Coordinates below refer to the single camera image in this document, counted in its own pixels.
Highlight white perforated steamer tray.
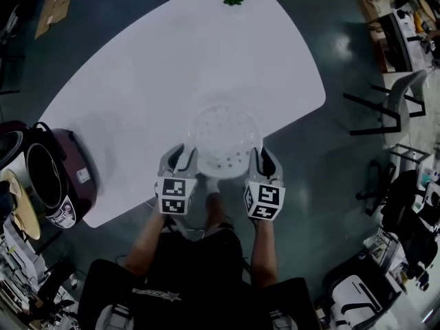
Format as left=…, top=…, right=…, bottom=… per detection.
left=187, top=103, right=265, bottom=181

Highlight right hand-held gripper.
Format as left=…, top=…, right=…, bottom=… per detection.
left=243, top=146, right=287, bottom=222

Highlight grey shoulder strap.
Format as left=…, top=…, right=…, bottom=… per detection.
left=96, top=302, right=133, bottom=330
left=269, top=309, right=298, bottom=330

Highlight round wooden table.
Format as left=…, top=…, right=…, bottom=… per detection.
left=0, top=168, right=43, bottom=241

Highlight white plastic appliance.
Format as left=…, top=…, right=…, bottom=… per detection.
left=331, top=275, right=384, bottom=326

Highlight person's left forearm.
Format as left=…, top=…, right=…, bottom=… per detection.
left=123, top=211, right=169, bottom=276

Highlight white chair black legs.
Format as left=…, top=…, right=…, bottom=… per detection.
left=343, top=69, right=429, bottom=147

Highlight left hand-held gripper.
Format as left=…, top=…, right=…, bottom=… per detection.
left=153, top=143, right=200, bottom=216

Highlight person's black shirt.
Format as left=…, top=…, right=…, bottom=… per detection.
left=77, top=223, right=319, bottom=330

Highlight person's bare leg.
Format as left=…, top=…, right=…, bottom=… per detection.
left=205, top=191, right=231, bottom=233

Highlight white wire cart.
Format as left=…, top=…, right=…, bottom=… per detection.
left=364, top=228, right=410, bottom=278

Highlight flattened cardboard sheets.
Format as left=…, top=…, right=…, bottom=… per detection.
left=34, top=0, right=104, bottom=41

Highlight maroon rice cooker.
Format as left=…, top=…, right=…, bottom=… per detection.
left=0, top=120, right=100, bottom=230

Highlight cluttered work desk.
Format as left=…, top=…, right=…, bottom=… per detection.
left=366, top=0, right=440, bottom=75

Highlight person's right forearm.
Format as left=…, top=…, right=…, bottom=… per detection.
left=250, top=218, right=279, bottom=287

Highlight black office chair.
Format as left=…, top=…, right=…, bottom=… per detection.
left=355, top=159, right=439, bottom=271

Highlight pink round plate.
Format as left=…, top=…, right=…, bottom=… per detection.
left=7, top=177, right=24, bottom=196

